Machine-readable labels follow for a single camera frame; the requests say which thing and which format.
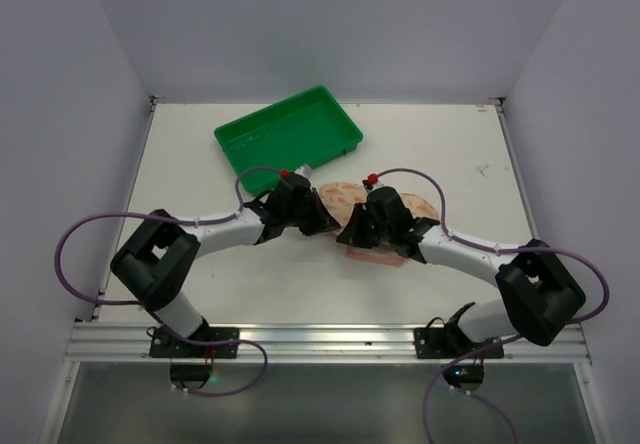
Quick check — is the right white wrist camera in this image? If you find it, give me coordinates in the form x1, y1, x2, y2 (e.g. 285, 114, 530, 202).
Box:
362, 173, 384, 193

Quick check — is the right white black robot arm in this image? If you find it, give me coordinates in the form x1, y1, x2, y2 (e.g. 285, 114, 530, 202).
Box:
337, 187, 586, 346

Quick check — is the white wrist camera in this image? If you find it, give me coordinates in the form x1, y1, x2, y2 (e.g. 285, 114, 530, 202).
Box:
295, 165, 313, 179
362, 173, 384, 193

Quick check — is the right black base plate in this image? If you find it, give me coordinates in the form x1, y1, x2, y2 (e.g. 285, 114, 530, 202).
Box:
413, 317, 493, 359

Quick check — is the green plastic tray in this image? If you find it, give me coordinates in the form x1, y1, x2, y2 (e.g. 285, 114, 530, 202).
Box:
214, 86, 363, 196

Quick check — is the aluminium mounting rail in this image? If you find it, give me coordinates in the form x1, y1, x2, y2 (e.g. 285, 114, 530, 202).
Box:
64, 322, 590, 364

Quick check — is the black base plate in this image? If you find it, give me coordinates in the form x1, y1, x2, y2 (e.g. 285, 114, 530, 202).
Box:
413, 317, 493, 359
148, 325, 240, 359

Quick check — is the peach patterned mesh laundry bag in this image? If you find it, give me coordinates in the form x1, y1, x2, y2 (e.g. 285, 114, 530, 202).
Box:
318, 182, 440, 267

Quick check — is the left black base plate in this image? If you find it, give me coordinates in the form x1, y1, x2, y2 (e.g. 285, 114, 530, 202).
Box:
148, 325, 240, 359

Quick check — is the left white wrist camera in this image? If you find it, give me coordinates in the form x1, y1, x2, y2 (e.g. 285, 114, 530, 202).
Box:
295, 165, 313, 179

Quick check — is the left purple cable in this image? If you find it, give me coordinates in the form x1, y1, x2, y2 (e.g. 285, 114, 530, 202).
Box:
52, 165, 291, 396

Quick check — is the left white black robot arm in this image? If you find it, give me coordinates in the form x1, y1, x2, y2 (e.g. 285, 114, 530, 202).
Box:
110, 166, 340, 344

